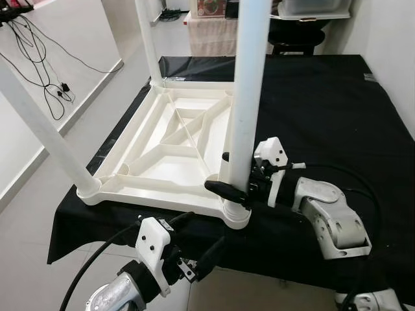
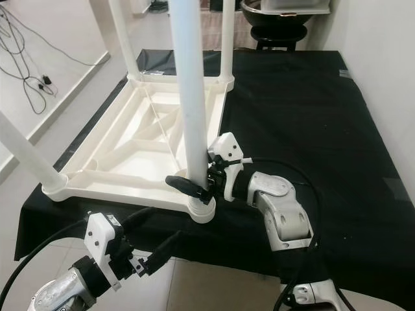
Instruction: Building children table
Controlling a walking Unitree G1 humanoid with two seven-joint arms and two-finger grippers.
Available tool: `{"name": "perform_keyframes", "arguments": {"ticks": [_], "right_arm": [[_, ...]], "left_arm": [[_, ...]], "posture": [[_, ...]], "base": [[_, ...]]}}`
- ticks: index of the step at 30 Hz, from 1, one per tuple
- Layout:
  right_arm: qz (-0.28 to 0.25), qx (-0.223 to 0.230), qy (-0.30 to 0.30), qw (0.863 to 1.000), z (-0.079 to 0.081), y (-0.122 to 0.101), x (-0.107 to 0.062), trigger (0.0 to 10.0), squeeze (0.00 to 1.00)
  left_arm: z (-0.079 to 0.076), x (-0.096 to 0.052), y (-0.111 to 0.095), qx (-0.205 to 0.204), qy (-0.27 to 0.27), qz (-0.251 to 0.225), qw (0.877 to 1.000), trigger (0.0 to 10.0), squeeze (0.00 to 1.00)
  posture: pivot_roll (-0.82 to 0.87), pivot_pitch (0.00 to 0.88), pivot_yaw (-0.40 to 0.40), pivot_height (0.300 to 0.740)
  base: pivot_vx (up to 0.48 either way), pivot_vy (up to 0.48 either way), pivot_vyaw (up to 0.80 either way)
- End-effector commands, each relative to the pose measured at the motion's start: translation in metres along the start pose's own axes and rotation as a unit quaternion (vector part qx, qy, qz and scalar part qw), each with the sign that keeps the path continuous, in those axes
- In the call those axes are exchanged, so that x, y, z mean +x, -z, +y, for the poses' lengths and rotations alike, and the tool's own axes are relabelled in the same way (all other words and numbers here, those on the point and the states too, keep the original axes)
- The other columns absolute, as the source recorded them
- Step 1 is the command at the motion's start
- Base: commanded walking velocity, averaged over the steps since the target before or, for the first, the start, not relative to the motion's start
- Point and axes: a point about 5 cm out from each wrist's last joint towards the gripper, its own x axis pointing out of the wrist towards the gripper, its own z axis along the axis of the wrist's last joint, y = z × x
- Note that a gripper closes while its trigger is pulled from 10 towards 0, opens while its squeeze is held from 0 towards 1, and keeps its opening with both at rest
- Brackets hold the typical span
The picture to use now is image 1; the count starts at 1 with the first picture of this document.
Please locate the beige tablecloth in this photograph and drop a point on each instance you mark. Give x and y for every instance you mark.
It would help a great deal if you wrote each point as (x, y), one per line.
(214, 35)

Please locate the clear plastic storage box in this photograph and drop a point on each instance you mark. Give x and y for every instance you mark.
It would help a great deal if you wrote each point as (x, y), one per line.
(318, 6)

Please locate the white plastic table top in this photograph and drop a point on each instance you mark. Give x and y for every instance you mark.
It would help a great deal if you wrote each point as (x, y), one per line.
(162, 155)

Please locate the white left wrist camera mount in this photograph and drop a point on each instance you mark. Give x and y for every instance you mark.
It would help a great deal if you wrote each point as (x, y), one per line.
(154, 243)

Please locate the small black bundle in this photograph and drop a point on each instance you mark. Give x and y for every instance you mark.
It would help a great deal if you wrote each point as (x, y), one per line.
(170, 11)

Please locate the black router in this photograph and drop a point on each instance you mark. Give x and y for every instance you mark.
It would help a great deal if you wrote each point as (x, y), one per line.
(13, 10)

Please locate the red printed box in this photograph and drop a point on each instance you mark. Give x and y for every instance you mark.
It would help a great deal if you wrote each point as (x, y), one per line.
(213, 8)

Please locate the grey tape piece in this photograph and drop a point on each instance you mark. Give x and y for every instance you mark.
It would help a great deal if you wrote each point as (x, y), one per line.
(369, 77)

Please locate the black charger plug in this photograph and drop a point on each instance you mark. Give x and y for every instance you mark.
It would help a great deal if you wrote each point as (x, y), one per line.
(65, 87)

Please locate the white plastic table leg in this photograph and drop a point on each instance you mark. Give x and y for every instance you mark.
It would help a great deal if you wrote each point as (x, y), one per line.
(52, 139)
(249, 84)
(149, 45)

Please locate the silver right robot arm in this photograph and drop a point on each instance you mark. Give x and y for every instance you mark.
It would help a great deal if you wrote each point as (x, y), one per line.
(331, 214)

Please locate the black round stool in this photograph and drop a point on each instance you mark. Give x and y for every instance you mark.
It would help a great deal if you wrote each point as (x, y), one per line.
(297, 42)

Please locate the black table cloth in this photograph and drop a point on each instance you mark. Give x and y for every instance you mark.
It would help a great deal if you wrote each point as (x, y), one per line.
(337, 103)

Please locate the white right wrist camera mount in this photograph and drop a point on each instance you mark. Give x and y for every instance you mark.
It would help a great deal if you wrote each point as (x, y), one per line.
(271, 152)

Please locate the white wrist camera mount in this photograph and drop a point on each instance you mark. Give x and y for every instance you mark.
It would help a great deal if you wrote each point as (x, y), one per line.
(154, 243)
(271, 152)

